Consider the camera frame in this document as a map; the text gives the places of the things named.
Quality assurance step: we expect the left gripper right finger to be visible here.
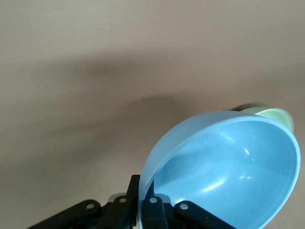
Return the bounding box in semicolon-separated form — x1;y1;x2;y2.
142;181;238;229

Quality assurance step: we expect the blue bowl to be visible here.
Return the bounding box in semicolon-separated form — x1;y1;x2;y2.
137;110;300;229

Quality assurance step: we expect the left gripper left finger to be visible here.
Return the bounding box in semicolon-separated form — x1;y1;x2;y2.
26;174;141;229

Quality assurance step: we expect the brown table cover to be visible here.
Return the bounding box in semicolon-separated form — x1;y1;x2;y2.
0;0;305;229

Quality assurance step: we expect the light green bowl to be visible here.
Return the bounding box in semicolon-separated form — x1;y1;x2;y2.
232;106;295;133

